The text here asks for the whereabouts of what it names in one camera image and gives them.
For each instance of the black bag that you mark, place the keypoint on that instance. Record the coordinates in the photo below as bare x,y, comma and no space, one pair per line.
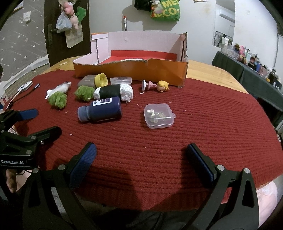
141,4

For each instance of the white stick with red tip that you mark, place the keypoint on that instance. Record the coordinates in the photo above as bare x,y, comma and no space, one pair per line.
125,23

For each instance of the hanging green plush toy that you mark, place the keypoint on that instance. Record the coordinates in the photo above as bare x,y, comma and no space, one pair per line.
80,13

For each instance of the dark wooden door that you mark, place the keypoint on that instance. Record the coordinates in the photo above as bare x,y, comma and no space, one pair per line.
54,48

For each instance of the clutter of small toiletries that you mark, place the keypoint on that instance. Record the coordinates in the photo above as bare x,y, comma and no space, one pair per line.
249,57

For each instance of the hanging pink plush toy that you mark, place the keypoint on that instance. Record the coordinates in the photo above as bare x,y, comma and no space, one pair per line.
70,11

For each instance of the blonde toy figurine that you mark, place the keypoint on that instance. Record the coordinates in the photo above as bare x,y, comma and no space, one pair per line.
162,85

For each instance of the white air conditioner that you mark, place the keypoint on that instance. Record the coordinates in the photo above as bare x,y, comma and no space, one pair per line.
227,16

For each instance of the person's left hand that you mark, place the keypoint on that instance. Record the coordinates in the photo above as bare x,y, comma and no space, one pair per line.
11,181

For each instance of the white and green plush toy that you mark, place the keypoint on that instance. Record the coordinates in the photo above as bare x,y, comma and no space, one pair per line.
58,99

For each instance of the dark blue bottle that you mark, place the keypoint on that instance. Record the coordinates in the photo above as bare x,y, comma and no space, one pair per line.
104,110

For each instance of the white paper note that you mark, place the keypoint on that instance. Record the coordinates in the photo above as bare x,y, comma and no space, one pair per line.
27,16

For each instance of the pink cloth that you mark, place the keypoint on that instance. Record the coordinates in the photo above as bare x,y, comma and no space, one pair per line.
266,199

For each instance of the small clear plastic box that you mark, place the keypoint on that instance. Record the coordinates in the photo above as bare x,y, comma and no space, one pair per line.
159,116

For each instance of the small white device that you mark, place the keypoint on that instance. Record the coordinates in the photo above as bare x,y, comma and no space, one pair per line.
24,85

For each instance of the black roll with white paper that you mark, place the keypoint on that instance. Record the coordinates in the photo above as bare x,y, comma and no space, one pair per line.
109,91

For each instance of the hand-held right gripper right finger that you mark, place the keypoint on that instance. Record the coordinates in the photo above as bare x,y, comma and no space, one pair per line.
199,162

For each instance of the dark green covered side table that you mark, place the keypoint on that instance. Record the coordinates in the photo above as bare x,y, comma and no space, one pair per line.
254,81

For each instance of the green plush ball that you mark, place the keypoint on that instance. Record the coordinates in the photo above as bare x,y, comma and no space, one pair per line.
84,93

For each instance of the orange cardboard box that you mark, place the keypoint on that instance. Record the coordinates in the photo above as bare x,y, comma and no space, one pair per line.
132,70

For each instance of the grey bottle with yellow cap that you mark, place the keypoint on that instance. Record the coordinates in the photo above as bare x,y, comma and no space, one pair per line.
86,81

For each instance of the hanging clear plastic bag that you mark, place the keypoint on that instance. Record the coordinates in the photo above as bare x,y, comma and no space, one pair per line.
63,23

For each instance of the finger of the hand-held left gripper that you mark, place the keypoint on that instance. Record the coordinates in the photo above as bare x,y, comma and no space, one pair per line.
48,132
27,114

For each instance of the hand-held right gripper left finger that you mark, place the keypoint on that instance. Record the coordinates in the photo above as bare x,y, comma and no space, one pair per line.
85,162

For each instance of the clear plastic lid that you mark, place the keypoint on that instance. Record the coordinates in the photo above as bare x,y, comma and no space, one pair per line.
121,80

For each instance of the wall mirror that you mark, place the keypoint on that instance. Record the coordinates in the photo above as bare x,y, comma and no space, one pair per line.
222,38

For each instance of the green plastic bag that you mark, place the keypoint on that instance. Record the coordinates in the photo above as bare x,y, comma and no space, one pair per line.
165,12

